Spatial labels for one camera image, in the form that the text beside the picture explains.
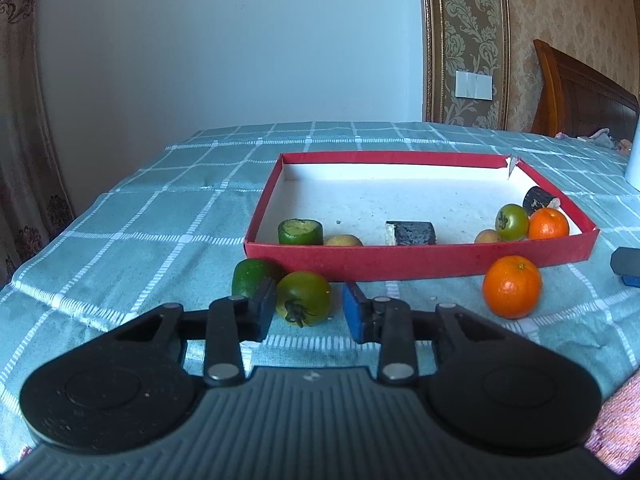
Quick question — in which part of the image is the small green tomato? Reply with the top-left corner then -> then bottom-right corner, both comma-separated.
276,271 -> 331,327

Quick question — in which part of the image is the orange tangerine outside box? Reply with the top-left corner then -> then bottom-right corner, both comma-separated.
482,255 -> 542,320

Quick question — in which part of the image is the teal plaid bedsheet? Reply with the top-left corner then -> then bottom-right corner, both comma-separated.
1,122 -> 639,468

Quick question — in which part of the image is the red shallow cardboard box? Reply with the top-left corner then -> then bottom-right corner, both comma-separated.
244,151 -> 599,282

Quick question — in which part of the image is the large green tomato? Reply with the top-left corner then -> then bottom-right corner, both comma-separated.
495,204 -> 529,242

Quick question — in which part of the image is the white wall switch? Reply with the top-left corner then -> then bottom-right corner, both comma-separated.
454,70 -> 494,101

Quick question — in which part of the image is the wooden headboard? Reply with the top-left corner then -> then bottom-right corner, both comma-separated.
532,39 -> 639,141

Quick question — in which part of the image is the orange tangerine in box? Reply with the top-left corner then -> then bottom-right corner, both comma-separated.
527,207 -> 570,240

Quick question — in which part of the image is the green whole cucumber piece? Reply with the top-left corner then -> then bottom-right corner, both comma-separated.
231,258 -> 285,297

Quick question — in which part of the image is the cut green cucumber piece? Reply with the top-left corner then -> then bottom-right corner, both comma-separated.
278,218 -> 324,245

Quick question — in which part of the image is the gold framed wall panel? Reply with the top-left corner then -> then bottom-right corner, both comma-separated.
421,0 -> 510,129

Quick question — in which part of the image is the patterned beige curtain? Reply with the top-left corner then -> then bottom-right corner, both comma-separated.
1,0 -> 74,285

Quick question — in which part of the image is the pink towel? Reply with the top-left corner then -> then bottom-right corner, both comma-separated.
586,372 -> 640,474

